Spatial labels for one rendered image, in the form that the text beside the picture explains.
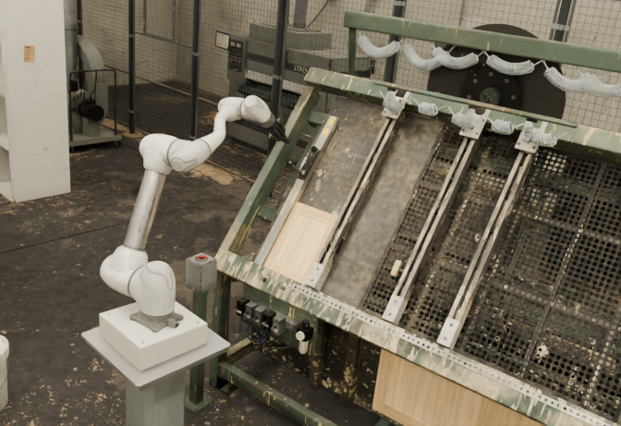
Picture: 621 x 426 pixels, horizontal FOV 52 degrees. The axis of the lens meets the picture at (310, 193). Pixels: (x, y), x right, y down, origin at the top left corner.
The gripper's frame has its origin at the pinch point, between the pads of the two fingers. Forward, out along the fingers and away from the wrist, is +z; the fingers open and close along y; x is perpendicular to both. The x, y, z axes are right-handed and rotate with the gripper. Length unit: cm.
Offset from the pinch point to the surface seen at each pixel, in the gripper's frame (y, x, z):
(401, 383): 91, 101, 51
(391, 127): -27, 54, 8
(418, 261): 37, 99, 8
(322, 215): 30.9, 36.2, 13.6
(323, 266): 57, 54, 8
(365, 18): -93, 3, 11
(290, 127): -12.2, -8.5, 10.5
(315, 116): -26.0, -2.0, 19.0
